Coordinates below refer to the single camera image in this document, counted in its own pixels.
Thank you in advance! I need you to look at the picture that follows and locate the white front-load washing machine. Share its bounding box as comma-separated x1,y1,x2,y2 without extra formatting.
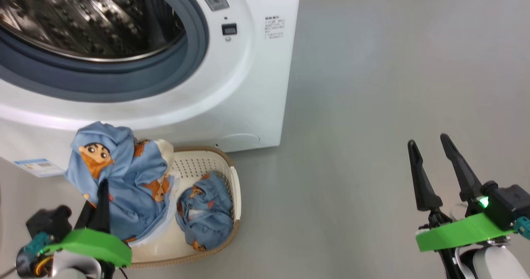
0,0,302,176

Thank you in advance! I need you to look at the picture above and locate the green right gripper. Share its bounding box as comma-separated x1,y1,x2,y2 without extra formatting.
407,134,516,253

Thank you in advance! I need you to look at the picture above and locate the teal camera connector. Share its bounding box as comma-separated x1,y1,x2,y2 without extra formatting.
23,231,53,255
513,216,530,240

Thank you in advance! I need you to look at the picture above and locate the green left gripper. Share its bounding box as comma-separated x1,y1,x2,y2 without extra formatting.
41,179,133,268

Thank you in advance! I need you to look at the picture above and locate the cream perforated laundry basket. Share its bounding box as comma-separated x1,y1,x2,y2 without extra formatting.
123,147,241,269

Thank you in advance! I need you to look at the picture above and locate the blue cartoon bear garment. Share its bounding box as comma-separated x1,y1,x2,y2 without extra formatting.
176,171,235,253

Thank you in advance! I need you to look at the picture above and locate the round white filter cover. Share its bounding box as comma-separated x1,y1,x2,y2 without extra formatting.
215,133,260,149

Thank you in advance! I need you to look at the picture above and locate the teal right camera connector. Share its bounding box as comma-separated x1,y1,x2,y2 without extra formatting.
513,216,530,240

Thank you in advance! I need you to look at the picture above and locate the grey rubber door gasket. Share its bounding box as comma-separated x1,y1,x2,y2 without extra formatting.
0,0,209,103

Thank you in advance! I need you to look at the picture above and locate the blue energy label sticker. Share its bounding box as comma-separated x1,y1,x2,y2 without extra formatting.
13,158,65,177

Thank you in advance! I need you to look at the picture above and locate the printed warning text label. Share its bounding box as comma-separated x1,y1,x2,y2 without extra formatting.
264,16,286,39

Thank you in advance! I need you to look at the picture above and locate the teal left camera connector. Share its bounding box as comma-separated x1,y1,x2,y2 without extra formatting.
23,231,53,255

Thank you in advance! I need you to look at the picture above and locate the blue cartoon print garment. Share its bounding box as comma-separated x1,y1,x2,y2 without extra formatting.
64,122,179,245

